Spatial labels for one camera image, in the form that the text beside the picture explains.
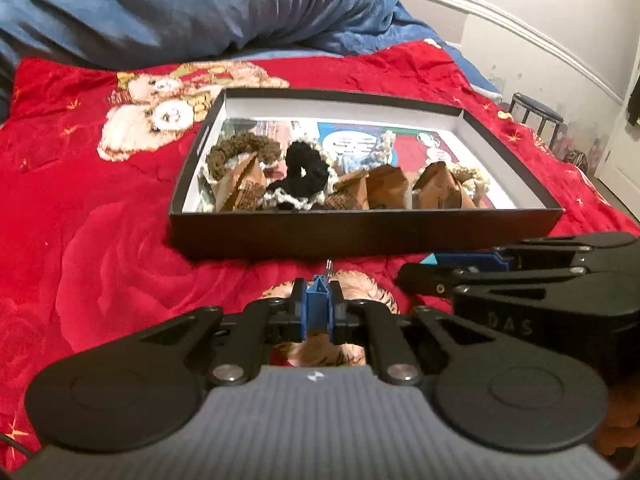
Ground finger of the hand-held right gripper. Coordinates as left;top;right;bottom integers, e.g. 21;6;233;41
435;232;638;271
397;263;601;301

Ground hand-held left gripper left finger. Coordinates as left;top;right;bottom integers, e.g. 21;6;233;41
137;278;319;386

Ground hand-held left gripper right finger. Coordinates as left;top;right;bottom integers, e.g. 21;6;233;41
320;280;493;386

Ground black box with white interior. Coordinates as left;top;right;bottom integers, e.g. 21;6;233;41
167;87;565;262

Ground tiger striped scrunchie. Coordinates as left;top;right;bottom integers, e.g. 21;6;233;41
260;270;402;368

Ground cream crochet scrunchie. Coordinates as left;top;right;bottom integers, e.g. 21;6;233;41
440;160;494;207

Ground light blue crochet scrunchie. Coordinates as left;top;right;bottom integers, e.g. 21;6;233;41
332;130;397;177

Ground black crochet scrunchie white edge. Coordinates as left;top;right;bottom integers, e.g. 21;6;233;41
259;140;341;213

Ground black round stool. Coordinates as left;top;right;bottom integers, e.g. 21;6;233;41
507;92;564;143

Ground olive crochet scrunchie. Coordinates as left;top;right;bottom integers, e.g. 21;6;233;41
206;132;284;182

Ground light blue bed sheet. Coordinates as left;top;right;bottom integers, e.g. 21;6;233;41
440;40;502;99

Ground red bear-print blanket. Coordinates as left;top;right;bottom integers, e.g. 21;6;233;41
0;40;640;456

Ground hanging dark clothes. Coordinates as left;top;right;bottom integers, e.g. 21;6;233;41
626;50;640;128

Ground blue plush blanket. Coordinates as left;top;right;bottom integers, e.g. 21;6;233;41
0;0;453;86

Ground white door frame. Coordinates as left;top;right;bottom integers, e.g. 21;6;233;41
595;55;640;206

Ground white wall rail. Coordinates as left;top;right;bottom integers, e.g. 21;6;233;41
345;0;626;106

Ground black cable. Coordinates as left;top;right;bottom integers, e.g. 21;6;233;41
0;431;32;459

